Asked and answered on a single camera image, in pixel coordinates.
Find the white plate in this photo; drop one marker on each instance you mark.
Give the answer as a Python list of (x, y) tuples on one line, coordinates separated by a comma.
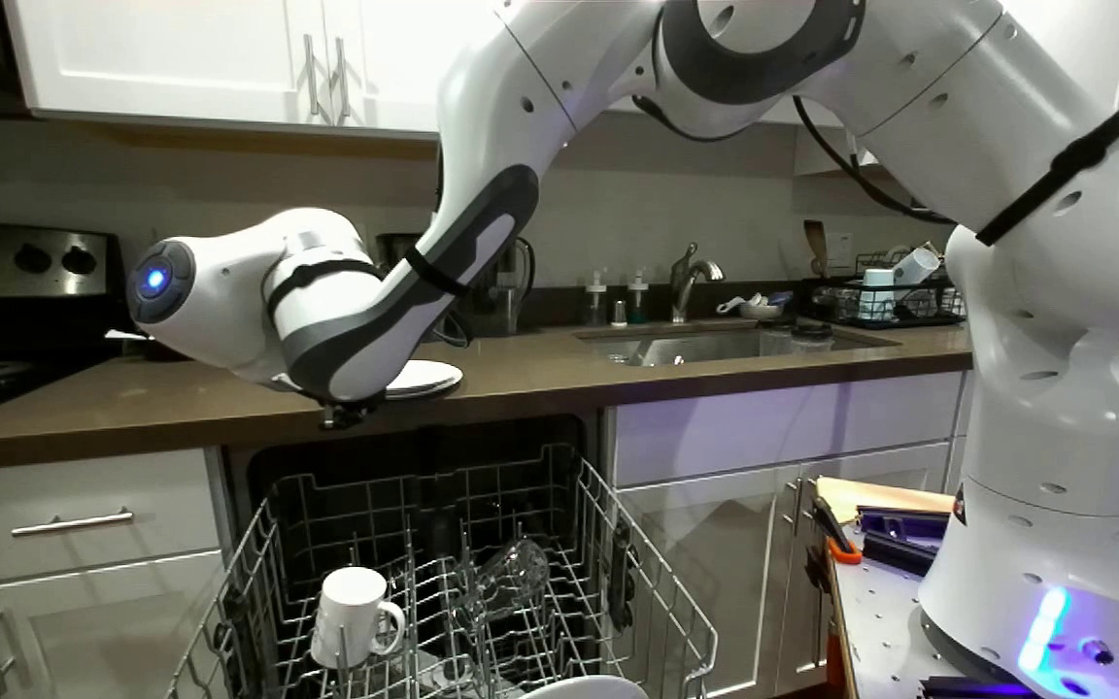
[(402, 381), (588, 687)]

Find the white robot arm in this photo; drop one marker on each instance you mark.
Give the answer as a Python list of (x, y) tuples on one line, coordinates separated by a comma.
[(955, 119)]

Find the steel kitchen sink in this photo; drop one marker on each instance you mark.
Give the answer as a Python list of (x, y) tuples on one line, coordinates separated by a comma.
[(686, 341)]

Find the kitchen faucet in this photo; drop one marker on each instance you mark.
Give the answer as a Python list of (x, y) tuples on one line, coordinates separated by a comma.
[(686, 274)]

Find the white plate in rack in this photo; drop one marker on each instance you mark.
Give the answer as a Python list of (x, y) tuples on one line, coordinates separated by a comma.
[(588, 687)]

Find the clear drinking glass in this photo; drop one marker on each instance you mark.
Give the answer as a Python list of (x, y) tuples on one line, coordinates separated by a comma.
[(515, 590)]

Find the black dish drying rack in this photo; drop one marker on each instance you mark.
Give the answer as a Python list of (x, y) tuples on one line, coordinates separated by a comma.
[(882, 295)]

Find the white mug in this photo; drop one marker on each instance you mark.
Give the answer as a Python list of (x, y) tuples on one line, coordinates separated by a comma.
[(357, 620)]

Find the white upper cabinets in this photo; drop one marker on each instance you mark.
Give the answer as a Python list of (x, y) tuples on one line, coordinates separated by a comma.
[(304, 62)]

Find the white lower cabinet drawers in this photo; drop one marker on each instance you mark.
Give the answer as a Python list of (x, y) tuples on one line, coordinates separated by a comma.
[(103, 572)]

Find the black stove range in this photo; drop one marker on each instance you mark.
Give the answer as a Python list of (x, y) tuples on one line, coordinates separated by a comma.
[(59, 295)]

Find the wire dishwasher rack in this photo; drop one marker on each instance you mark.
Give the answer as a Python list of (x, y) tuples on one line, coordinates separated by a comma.
[(617, 599)]

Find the orange handled tool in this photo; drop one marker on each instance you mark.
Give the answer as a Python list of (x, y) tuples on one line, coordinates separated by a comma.
[(840, 548)]

